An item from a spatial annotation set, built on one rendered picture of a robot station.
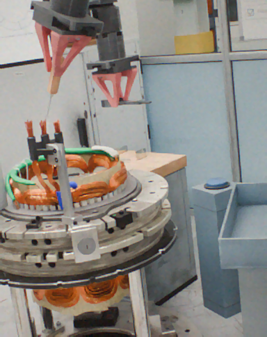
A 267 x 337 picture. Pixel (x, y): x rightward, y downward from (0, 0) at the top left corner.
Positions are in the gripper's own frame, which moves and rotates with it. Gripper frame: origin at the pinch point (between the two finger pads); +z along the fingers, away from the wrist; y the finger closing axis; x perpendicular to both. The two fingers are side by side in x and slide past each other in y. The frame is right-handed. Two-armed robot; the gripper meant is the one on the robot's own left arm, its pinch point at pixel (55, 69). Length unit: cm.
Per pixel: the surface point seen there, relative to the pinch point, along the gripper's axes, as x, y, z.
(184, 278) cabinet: 37, 14, 44
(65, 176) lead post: -8.5, 15.5, 9.5
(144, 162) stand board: 30.5, -0.5, 21.5
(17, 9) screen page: 62, -90, 16
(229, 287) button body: 31, 26, 35
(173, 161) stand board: 33.7, 4.0, 19.4
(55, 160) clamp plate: -9.3, 13.9, 7.6
